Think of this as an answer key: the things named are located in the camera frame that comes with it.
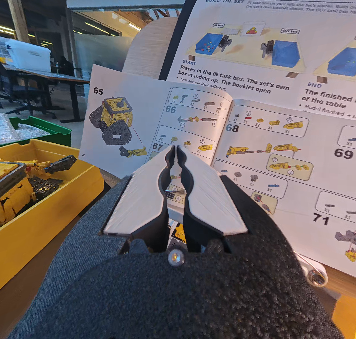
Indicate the printed task instruction sheet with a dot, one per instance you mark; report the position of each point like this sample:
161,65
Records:
264,75

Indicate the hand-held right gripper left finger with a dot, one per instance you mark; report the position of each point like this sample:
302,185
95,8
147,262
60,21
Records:
139,202

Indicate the yellow tracked toy vehicle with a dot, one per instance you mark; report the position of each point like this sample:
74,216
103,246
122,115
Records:
16,191

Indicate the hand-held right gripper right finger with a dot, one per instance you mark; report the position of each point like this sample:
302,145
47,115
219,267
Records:
214,202

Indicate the bubble wrap sheet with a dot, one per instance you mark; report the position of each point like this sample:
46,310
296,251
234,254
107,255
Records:
16,130

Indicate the wooden post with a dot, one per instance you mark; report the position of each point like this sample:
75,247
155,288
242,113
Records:
16,11

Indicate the white book stand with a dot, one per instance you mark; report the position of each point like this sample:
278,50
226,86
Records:
150,47

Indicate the black office chair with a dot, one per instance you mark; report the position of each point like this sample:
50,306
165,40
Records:
22,94

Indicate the open instruction booklet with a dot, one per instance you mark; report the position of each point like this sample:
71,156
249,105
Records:
125,122

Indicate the yellow printed leaflet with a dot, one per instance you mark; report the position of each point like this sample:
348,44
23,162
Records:
179,233

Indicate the yellow bin with toy vehicle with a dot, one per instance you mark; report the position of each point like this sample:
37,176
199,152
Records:
41,233

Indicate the green plastic bin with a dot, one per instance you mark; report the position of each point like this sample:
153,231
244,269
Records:
55,134

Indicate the white storage container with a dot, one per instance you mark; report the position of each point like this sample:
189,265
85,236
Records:
27,55

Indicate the wooden office table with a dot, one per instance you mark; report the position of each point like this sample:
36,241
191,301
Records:
64,79

